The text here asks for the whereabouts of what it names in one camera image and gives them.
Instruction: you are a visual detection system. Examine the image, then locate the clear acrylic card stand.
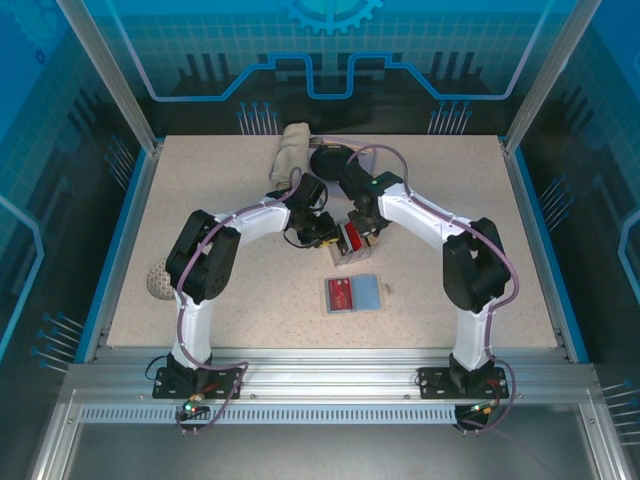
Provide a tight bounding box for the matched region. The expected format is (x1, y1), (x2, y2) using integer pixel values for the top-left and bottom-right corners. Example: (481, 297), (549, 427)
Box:
(327, 222), (379, 269)

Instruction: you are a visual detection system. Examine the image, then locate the purple rectangular mat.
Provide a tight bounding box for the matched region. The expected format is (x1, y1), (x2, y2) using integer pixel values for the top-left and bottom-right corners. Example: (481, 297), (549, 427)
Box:
(269, 134), (379, 191)

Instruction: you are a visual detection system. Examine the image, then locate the black round pan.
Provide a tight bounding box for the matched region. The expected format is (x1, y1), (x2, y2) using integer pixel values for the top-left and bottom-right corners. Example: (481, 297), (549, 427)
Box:
(309, 144), (351, 180)

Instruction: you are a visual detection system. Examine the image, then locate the beige folded cloth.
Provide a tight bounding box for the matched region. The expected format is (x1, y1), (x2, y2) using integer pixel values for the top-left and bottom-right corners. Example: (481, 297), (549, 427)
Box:
(269, 122), (312, 190)

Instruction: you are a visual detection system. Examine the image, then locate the white textured ball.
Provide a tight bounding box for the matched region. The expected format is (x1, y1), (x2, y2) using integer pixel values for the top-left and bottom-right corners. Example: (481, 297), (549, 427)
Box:
(146, 258), (177, 300)

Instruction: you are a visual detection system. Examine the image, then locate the lit power connector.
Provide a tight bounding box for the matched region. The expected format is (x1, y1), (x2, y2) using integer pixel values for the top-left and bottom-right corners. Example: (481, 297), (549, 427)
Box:
(467, 399), (503, 417)
(180, 393), (210, 420)

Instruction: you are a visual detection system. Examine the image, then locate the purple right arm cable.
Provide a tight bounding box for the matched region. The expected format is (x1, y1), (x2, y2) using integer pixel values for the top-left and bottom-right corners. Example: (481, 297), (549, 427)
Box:
(347, 143), (519, 434)

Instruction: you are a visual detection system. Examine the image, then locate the aluminium frame rail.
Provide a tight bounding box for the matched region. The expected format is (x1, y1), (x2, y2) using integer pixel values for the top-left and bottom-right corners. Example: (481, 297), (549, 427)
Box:
(64, 347), (601, 401)

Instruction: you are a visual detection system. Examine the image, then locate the aluminium side rail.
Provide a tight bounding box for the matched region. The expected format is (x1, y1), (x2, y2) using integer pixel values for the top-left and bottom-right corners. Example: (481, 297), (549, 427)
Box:
(499, 137), (576, 364)
(82, 142), (165, 365)

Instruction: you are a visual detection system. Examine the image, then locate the slotted grey cable duct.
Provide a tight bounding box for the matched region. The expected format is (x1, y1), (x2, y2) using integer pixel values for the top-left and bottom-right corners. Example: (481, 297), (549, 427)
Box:
(77, 404), (461, 426)

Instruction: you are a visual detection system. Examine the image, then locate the aluminium frame post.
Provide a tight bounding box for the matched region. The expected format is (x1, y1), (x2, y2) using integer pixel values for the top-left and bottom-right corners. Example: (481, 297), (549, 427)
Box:
(53, 0), (165, 155)
(502, 0), (596, 154)

